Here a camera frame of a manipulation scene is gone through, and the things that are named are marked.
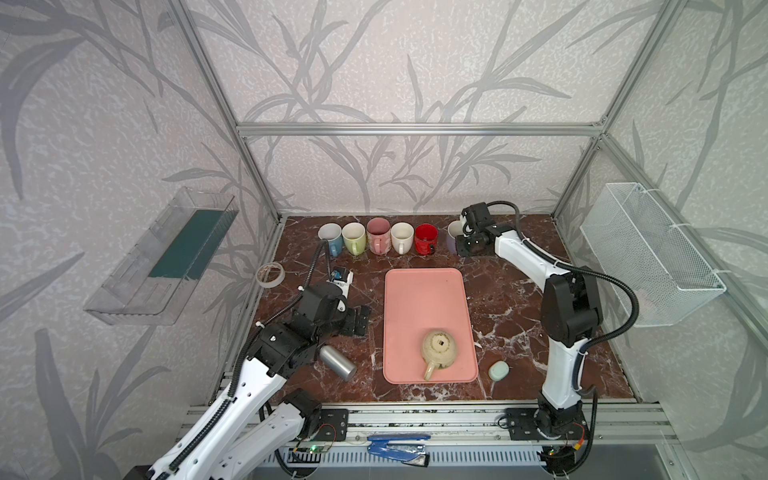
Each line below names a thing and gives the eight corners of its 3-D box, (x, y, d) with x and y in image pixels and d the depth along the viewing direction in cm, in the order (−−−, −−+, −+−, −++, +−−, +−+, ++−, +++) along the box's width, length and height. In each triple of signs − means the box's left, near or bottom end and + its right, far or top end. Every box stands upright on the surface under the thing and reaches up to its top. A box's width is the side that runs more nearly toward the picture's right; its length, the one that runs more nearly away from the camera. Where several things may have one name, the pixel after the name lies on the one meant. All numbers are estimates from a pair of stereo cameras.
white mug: (386, 258, 109) (385, 242, 102) (394, 237, 116) (394, 220, 109) (406, 263, 108) (407, 246, 101) (413, 241, 115) (414, 224, 107)
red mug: (410, 251, 111) (411, 236, 105) (417, 236, 116) (418, 221, 110) (431, 257, 110) (433, 242, 103) (437, 241, 115) (439, 226, 108)
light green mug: (344, 262, 108) (339, 244, 101) (347, 240, 115) (343, 222, 107) (365, 262, 108) (362, 245, 101) (367, 240, 115) (365, 222, 107)
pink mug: (367, 264, 108) (364, 244, 99) (369, 237, 116) (367, 217, 107) (389, 264, 108) (388, 244, 99) (390, 237, 116) (389, 217, 107)
